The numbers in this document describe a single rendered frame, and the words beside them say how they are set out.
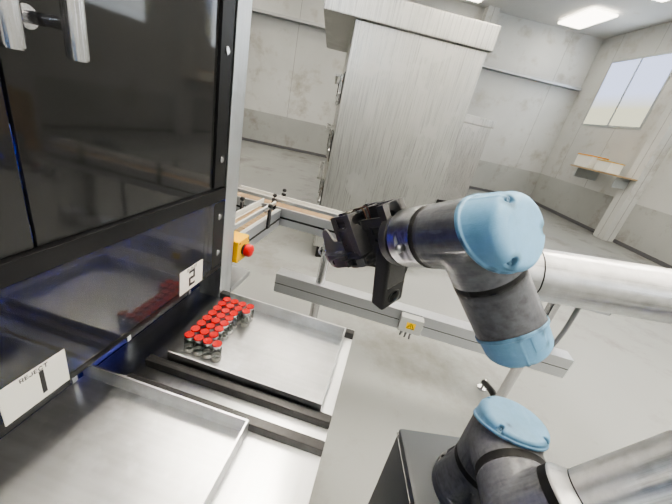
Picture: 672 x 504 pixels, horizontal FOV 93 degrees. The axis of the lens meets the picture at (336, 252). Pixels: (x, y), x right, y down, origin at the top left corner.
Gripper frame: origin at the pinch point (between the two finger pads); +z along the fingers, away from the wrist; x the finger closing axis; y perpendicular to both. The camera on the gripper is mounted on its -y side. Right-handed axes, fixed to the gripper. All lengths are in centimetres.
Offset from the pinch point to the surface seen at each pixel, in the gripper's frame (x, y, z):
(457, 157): -546, -5, 400
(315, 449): 17.1, -30.3, -0.5
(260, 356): 16.3, -19.4, 22.8
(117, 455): 43.8, -16.6, 9.3
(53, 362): 44.4, 1.4, 7.2
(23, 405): 48.8, -2.0, 5.7
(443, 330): -80, -76, 69
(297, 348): 7.4, -22.6, 23.2
